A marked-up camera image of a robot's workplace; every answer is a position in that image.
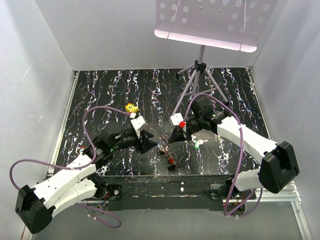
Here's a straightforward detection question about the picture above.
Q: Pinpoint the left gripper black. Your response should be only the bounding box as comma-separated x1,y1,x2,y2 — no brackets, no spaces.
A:
110,129,158,153

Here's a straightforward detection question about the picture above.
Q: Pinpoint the green key tag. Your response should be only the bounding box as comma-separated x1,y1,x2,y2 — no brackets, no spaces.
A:
194,141,201,150

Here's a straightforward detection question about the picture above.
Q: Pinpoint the silver key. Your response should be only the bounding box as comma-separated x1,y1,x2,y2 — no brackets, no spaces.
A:
198,140,208,145

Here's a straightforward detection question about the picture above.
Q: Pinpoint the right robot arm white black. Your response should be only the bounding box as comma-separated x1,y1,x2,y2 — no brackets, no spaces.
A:
168,96,300,199

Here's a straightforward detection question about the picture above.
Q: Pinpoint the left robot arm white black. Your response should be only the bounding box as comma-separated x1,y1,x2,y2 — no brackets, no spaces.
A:
15,126,157,234

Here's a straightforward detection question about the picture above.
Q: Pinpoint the red key tag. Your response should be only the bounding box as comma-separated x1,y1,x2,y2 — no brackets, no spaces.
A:
169,157,175,165

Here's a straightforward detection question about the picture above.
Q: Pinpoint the yellow owl number block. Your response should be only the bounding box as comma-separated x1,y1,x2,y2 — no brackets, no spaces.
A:
125,103,140,114

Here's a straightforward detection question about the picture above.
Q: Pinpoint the lilac music stand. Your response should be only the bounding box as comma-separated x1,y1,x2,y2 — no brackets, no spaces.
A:
153,0,279,118

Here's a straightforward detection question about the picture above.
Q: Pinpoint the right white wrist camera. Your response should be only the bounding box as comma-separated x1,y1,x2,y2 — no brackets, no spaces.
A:
169,113,187,131

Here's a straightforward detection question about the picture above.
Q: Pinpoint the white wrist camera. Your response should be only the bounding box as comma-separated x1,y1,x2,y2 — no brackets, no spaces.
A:
130,116,147,138
169,113,187,131

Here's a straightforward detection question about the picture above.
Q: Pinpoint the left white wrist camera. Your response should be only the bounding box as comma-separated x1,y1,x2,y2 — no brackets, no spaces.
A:
130,116,147,138

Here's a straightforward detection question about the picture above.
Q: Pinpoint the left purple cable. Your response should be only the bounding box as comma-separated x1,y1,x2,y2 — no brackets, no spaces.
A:
9,105,137,229

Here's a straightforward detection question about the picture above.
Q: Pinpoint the purple cable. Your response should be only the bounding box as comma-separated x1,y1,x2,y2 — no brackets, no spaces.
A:
9,105,137,229
183,92,263,216

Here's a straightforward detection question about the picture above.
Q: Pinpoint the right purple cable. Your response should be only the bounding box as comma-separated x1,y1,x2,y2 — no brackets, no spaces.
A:
183,92,263,216

